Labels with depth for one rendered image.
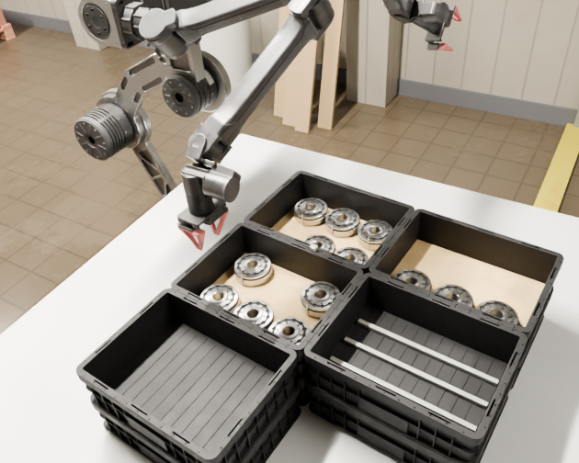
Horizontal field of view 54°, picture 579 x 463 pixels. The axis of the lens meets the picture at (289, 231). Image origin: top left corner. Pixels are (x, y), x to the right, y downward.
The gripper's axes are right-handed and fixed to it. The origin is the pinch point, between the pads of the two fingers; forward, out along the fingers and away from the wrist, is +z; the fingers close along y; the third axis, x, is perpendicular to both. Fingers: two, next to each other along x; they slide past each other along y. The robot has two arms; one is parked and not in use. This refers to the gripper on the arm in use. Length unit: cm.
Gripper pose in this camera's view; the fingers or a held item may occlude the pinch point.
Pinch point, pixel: (208, 239)
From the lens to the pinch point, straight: 136.1
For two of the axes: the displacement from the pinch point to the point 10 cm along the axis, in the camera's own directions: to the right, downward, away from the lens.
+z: 0.7, 7.7, 6.3
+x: -8.3, -3.1, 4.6
